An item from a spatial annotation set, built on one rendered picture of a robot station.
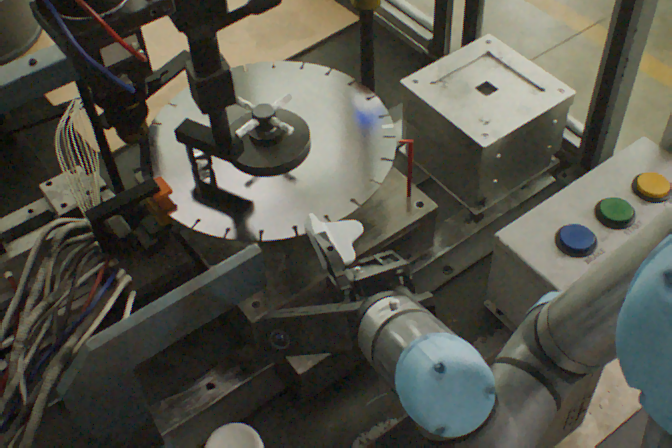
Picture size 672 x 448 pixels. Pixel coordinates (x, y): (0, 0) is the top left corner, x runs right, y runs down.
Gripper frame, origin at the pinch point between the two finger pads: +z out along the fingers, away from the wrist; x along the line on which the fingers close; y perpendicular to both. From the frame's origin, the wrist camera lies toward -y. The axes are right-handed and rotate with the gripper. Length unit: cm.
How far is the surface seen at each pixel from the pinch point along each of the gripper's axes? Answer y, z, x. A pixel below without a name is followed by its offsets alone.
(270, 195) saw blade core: -2.5, 4.2, 10.0
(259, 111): -0.5, 9.0, 19.5
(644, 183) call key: 42.7, -5.1, -0.1
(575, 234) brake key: 30.3, -8.2, -2.2
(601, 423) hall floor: 62, 48, -73
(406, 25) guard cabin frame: 36, 50, 21
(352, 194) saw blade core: 6.7, 0.8, 8.1
